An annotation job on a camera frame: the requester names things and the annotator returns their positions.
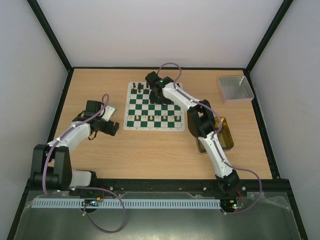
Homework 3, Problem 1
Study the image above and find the green white chess board mat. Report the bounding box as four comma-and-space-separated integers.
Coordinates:
123, 82, 186, 132

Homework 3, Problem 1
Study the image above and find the gold tin tray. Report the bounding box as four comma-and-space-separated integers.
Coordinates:
195, 117, 234, 154

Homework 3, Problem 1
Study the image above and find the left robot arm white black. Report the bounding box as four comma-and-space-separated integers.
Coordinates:
29, 100, 120, 192

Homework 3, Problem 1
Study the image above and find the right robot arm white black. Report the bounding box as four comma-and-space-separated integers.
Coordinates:
145, 71, 240, 196

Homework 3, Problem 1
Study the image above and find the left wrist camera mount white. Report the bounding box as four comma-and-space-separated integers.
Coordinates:
101, 105, 117, 122

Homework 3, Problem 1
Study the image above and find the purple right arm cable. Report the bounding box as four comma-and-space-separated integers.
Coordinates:
159, 62, 263, 216

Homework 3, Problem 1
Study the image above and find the white slotted cable duct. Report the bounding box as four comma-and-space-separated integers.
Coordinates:
31, 198, 221, 210

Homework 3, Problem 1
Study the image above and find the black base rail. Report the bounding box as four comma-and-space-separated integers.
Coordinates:
69, 178, 293, 199

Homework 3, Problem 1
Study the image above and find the black enclosure frame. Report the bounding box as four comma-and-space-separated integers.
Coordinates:
4, 0, 310, 240

